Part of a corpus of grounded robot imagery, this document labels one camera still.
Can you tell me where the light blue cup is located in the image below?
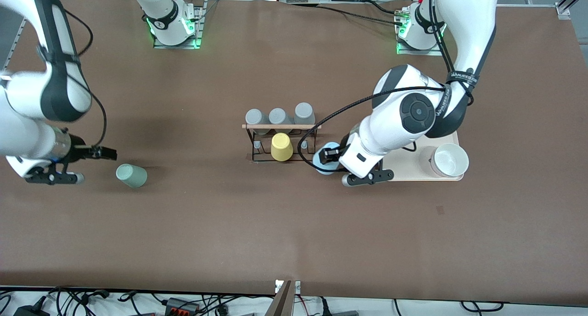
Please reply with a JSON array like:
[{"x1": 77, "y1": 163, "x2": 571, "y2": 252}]
[{"x1": 312, "y1": 141, "x2": 344, "y2": 175}]

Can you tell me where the pale green cup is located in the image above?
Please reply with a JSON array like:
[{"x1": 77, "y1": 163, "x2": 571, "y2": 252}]
[{"x1": 115, "y1": 164, "x2": 148, "y2": 188}]

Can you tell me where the beige tray with Rabbit print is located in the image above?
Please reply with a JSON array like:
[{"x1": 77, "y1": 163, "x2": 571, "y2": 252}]
[{"x1": 385, "y1": 131, "x2": 464, "y2": 182}]

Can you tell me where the grey cup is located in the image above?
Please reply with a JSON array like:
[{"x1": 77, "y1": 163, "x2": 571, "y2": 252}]
[
  {"x1": 245, "y1": 108, "x2": 270, "y2": 135},
  {"x1": 294, "y1": 102, "x2": 316, "y2": 126},
  {"x1": 269, "y1": 107, "x2": 293, "y2": 133}
]

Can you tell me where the yellow cup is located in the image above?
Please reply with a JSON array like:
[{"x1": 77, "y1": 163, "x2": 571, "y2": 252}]
[{"x1": 271, "y1": 133, "x2": 294, "y2": 162}]

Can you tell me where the wide white cup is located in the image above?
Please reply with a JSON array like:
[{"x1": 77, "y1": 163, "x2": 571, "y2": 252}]
[{"x1": 430, "y1": 143, "x2": 469, "y2": 178}]

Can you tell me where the black power adapter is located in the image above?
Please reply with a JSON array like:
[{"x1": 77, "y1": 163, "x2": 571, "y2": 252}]
[{"x1": 13, "y1": 302, "x2": 51, "y2": 316}]

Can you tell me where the black box with red connectors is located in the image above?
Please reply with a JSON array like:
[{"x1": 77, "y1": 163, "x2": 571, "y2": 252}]
[{"x1": 164, "y1": 297, "x2": 199, "y2": 315}]

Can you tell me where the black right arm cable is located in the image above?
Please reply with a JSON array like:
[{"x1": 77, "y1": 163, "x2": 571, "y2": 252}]
[{"x1": 63, "y1": 8, "x2": 107, "y2": 147}]

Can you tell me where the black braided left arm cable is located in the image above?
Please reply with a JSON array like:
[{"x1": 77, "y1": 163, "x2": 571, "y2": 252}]
[{"x1": 298, "y1": 0, "x2": 475, "y2": 169}]

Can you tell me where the black wire rack wooden bar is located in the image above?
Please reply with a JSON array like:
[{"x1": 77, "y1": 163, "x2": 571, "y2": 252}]
[{"x1": 242, "y1": 122, "x2": 322, "y2": 164}]

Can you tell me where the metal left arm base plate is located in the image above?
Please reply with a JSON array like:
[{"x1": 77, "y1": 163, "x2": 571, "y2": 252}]
[{"x1": 396, "y1": 8, "x2": 444, "y2": 56}]

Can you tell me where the aluminium frame profile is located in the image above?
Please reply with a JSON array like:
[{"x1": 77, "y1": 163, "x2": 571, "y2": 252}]
[
  {"x1": 0, "y1": 18, "x2": 26, "y2": 73},
  {"x1": 555, "y1": 0, "x2": 588, "y2": 19}
]

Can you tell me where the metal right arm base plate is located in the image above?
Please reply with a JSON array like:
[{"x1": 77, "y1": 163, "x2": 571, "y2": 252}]
[{"x1": 153, "y1": 0, "x2": 205, "y2": 50}]

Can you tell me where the black floor cable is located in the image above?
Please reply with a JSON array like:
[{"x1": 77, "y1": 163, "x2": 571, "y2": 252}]
[
  {"x1": 46, "y1": 286, "x2": 112, "y2": 308},
  {"x1": 461, "y1": 300, "x2": 504, "y2": 312}
]

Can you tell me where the black cable across table edge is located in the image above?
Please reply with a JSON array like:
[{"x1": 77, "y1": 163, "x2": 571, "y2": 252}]
[{"x1": 294, "y1": 3, "x2": 405, "y2": 25}]

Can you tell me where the camera stand post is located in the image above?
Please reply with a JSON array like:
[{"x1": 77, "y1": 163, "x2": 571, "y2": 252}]
[{"x1": 266, "y1": 280, "x2": 301, "y2": 316}]

